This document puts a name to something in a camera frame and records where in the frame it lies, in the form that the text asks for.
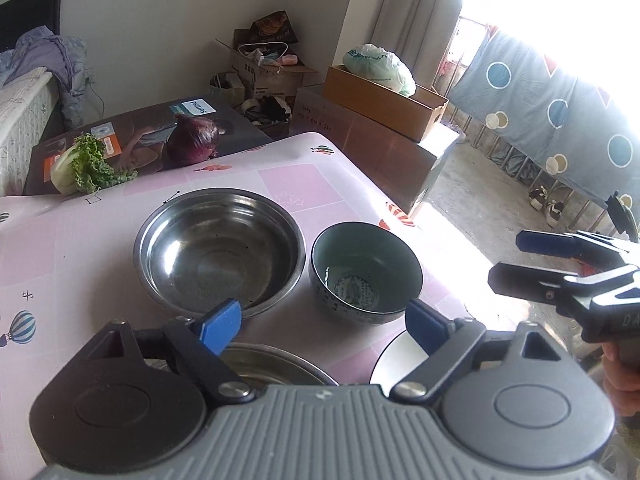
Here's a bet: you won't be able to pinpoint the white ceramic plate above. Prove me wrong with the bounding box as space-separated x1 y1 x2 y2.
369 330 427 396

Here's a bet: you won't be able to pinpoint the steel plate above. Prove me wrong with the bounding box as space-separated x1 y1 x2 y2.
220 342 338 389

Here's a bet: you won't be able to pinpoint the large steel bowl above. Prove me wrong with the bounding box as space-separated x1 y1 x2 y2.
132 188 306 318

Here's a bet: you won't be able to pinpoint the green ceramic bowl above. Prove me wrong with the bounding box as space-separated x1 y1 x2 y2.
308 222 423 325

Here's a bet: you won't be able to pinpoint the right hand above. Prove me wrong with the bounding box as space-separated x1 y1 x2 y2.
603 353 639 416

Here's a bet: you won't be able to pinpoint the white shoes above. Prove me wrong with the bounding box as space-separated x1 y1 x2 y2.
528 185 565 228

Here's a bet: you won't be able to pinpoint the pink patterned tablecloth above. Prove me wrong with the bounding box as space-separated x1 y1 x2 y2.
1 133 526 479

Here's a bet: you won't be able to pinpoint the large brown cardboard box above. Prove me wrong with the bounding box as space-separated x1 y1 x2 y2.
290 86 459 216

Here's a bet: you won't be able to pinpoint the blue circle-patterned blanket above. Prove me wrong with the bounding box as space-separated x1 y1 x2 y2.
449 32 639 214

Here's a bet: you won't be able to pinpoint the open brown cardboard tray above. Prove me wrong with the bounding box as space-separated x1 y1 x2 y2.
322 65 448 143

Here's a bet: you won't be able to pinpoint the red onion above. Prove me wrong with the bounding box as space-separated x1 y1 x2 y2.
165 114 220 167

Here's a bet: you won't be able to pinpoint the dark printed appliance box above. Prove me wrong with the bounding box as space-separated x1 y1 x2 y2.
23 94 271 196

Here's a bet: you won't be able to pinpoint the green lettuce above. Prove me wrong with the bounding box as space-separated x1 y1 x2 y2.
50 133 138 195

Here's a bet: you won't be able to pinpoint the green white plastic bag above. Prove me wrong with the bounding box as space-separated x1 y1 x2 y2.
343 44 416 98

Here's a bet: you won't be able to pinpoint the grey curtain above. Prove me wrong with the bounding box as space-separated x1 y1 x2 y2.
371 0 462 87

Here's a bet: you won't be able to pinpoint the white mattress bed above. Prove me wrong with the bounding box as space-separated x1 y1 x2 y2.
0 67 60 196

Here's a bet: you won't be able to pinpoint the open cluttered cardboard box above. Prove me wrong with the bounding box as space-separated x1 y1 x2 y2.
217 30 317 103

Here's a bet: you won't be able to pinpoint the purple grey clothes pile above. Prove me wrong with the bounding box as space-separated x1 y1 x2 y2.
1 25 87 130

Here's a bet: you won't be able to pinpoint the black headboard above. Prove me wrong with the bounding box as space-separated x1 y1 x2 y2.
0 0 62 52

